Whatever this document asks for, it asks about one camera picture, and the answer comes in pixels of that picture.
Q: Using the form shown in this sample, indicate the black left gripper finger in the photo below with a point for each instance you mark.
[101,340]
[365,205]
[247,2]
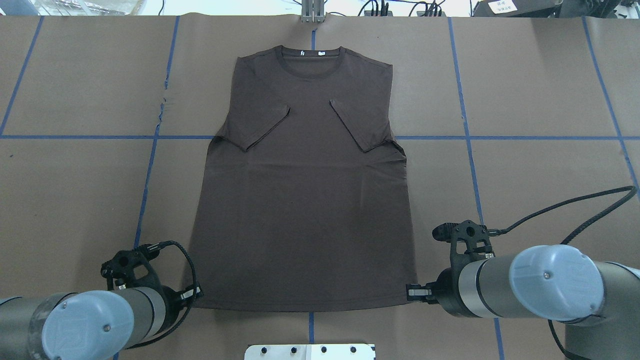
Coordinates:
[191,293]

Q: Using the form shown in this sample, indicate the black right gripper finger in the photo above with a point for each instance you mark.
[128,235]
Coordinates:
[417,293]

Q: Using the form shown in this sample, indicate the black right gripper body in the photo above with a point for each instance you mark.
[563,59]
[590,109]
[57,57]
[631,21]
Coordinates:
[446,289]

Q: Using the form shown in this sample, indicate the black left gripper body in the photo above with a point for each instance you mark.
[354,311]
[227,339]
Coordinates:
[173,301]

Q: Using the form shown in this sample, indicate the brown t-shirt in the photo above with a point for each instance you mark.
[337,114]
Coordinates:
[304,203]

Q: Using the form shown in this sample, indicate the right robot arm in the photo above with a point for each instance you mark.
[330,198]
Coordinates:
[598,302]

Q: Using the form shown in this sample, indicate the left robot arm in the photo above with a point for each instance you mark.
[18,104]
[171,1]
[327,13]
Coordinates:
[91,325]

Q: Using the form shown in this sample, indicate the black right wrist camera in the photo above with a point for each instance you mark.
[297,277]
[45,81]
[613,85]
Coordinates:
[469,241]

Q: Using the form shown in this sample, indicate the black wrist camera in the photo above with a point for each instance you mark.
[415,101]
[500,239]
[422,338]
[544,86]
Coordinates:
[469,241]
[130,269]

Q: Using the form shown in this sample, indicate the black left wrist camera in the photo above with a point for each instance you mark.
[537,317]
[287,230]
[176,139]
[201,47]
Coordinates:
[130,269]

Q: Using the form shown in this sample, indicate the white pedestal column base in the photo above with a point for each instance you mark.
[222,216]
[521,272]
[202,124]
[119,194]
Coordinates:
[322,351]

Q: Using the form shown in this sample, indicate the aluminium frame post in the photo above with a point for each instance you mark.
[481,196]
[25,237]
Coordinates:
[312,11]

